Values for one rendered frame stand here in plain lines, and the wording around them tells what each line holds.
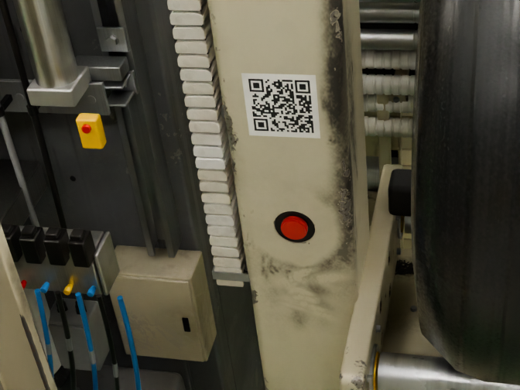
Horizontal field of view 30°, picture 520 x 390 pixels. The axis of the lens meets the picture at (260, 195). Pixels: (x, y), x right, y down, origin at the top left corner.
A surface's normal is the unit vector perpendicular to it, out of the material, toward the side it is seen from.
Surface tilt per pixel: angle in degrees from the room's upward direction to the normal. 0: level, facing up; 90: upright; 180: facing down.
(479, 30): 49
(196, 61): 90
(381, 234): 0
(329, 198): 90
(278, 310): 90
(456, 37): 60
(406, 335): 0
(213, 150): 90
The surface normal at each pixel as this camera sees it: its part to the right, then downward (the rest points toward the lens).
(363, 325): -0.11, -0.79
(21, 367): -0.22, 0.62
